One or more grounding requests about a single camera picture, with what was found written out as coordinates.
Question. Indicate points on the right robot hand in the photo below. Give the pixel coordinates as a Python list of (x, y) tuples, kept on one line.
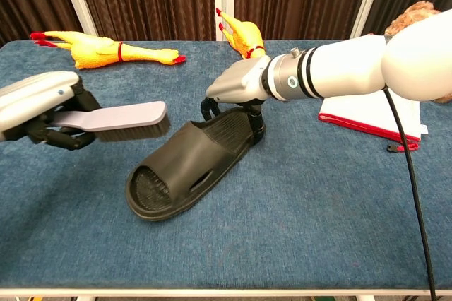
[(240, 82)]

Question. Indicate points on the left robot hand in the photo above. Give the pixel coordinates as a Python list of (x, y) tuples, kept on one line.
[(31, 99)]

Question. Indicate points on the black slipper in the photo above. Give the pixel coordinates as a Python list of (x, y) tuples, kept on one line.
[(190, 159)]

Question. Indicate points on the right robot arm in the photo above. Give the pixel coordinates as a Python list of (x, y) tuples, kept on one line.
[(353, 64)]

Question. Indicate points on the yellow rubber chicken toy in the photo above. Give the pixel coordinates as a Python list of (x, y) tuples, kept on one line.
[(247, 37), (99, 52)]

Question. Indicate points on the white pouch red zipper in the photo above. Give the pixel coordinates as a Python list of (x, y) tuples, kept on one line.
[(370, 113)]

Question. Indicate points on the blue table mat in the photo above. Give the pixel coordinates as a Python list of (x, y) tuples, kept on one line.
[(268, 216)]

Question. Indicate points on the brown teddy bear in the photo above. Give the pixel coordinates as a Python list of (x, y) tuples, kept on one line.
[(409, 15)]

